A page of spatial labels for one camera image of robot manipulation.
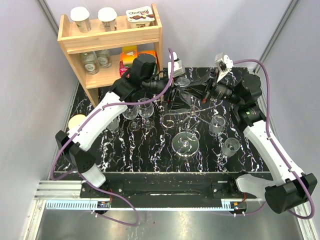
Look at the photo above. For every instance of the ribbed goblet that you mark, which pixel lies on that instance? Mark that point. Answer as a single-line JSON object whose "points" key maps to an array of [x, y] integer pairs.
{"points": [[230, 147], [185, 82], [216, 125], [114, 126]]}

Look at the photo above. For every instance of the clear stemmed wine glass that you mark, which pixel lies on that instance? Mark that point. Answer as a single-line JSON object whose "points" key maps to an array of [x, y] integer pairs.
{"points": [[131, 114], [146, 111]]}

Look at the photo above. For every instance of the right clear glass bottle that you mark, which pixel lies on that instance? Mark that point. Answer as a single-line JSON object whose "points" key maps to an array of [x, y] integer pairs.
{"points": [[104, 58]]}

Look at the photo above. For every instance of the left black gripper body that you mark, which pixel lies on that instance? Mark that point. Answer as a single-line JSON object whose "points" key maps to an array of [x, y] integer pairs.
{"points": [[170, 99]]}

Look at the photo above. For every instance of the Chobani yogurt tub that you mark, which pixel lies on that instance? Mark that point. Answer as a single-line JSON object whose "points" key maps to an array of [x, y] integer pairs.
{"points": [[140, 17]]}

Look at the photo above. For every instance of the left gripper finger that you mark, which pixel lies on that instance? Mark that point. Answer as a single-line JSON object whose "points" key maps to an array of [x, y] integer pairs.
{"points": [[177, 84], [177, 103]]}

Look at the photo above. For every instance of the clear stemmed wine glass left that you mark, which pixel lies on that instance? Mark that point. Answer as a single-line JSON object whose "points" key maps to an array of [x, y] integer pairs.
{"points": [[131, 114]]}

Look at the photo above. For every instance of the wooden two-tier shelf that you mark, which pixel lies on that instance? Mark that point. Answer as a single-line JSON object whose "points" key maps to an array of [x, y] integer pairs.
{"points": [[73, 43]]}

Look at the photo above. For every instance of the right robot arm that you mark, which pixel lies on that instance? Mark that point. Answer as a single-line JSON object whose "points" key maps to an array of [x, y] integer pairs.
{"points": [[289, 186]]}

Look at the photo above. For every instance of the left clear glass bottle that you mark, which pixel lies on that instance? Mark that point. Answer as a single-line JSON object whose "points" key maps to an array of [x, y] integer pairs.
{"points": [[89, 62]]}

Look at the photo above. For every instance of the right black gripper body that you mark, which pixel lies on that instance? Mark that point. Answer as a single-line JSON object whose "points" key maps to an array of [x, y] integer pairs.
{"points": [[211, 86]]}

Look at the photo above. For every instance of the round yellow wooden coaster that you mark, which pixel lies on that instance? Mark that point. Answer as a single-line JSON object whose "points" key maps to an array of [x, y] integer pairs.
{"points": [[76, 120]]}

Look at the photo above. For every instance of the left white lidded cup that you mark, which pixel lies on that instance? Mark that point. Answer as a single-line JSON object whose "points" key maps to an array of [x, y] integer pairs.
{"points": [[80, 15]]}

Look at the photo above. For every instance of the clear stemmed wine glass right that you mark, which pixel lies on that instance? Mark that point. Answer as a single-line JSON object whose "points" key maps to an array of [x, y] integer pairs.
{"points": [[146, 111]]}

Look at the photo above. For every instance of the right white lidded cup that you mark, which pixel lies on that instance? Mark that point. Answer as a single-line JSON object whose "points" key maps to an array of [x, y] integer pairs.
{"points": [[107, 16]]}

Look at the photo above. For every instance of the white lidded cup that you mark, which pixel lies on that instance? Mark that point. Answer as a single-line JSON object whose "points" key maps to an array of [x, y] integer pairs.
{"points": [[107, 16], [80, 15]]}

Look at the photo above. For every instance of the green Scrub Daddy box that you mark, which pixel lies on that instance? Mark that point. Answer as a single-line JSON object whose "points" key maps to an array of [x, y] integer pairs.
{"points": [[150, 52]]}

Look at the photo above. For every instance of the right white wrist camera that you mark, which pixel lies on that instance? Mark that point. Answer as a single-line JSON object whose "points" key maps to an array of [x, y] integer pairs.
{"points": [[224, 65]]}

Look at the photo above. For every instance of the clear glass bottle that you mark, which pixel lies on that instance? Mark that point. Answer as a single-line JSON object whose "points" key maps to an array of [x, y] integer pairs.
{"points": [[89, 62], [104, 58]]}

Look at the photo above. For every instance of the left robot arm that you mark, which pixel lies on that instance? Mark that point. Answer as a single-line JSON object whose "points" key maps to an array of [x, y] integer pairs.
{"points": [[94, 124]]}

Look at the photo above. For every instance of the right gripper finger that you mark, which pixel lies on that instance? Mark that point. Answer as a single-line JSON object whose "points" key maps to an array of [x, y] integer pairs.
{"points": [[204, 80], [199, 92]]}

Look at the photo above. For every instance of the chrome wine glass rack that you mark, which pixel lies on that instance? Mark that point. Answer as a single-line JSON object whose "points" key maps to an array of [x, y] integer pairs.
{"points": [[186, 143]]}

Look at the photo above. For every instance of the pink sponge box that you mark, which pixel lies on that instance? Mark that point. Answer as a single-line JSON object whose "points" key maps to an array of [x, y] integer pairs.
{"points": [[127, 56]]}

